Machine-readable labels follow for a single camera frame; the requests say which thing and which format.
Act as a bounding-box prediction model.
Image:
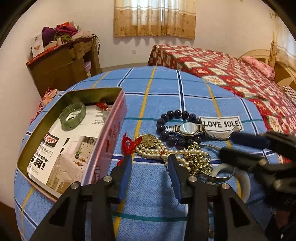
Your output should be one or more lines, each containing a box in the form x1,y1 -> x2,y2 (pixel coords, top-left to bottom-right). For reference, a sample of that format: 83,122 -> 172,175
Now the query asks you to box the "gold bead necklace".
186,141 -> 214,177

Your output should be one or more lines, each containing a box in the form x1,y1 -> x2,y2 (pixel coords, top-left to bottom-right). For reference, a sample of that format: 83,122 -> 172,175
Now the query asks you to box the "dark purple bead bracelet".
156,109 -> 203,148

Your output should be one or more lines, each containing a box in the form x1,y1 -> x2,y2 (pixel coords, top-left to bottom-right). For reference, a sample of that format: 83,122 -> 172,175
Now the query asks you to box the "beige patterned curtain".
113,0 -> 196,39

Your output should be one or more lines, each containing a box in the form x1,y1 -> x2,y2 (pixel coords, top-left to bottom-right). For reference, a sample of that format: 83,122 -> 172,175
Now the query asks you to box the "brown wooden desk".
27,38 -> 102,96

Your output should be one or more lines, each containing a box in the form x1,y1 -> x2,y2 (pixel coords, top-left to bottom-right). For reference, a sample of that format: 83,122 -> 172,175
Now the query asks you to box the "printed paper leaflet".
27,103 -> 110,198

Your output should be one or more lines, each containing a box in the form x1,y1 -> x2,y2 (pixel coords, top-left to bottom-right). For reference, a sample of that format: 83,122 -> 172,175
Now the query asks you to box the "purple storage box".
85,61 -> 91,78

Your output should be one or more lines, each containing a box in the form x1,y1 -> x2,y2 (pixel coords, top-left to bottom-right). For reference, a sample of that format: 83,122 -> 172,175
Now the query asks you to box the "pink pillow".
241,56 -> 275,80

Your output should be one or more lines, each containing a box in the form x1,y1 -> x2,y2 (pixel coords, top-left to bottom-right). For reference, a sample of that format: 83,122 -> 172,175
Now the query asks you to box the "white product box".
31,33 -> 44,57

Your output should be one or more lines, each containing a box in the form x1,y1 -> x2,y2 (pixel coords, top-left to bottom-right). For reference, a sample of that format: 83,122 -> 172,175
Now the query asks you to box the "white pearl necklace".
134,134 -> 209,173

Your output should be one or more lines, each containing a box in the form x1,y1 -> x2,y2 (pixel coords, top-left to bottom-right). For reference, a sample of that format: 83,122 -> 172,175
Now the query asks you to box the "red string coin pendant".
121,133 -> 159,156

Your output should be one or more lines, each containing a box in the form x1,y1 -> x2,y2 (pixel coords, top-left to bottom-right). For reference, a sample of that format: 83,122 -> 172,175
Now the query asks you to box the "blue plaid table cloth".
14,67 -> 279,240

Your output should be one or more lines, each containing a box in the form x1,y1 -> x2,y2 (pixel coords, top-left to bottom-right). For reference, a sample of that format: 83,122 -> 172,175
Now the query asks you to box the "wooden bed headboard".
239,36 -> 295,90

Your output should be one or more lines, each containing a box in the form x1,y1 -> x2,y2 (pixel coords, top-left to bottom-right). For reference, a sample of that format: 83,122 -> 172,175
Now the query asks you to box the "red patterned bed cover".
147,44 -> 295,135

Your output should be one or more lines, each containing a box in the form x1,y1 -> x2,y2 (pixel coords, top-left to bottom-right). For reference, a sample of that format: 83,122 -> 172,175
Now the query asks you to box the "pink floral bag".
31,87 -> 58,123

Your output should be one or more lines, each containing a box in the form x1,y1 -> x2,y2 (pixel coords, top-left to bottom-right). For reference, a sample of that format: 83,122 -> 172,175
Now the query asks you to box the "silver wrist watch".
165,122 -> 241,140

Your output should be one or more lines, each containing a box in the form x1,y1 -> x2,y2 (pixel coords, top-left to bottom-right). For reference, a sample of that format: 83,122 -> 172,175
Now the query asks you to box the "pink metal tin box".
16,87 -> 127,200

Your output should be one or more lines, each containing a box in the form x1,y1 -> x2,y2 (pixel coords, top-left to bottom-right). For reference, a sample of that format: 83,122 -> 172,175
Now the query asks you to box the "clear glass bangle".
199,143 -> 252,204

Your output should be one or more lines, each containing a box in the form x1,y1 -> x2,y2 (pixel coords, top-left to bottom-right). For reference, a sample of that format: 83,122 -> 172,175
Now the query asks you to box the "pile of clothes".
41,22 -> 92,47

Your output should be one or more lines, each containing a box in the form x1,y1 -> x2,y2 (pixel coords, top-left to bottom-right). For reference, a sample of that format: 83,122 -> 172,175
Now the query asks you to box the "red flat box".
26,46 -> 58,66

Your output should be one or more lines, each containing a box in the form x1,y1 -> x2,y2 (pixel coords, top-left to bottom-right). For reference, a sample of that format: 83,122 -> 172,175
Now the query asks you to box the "green jade bangle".
59,102 -> 86,131

